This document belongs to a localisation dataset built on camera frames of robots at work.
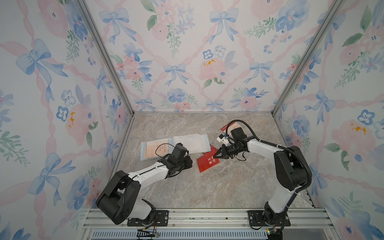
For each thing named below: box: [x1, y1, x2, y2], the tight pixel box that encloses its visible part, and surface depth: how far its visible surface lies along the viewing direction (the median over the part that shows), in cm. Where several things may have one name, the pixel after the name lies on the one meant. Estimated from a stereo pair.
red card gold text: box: [196, 146, 220, 173], surface depth 91 cm
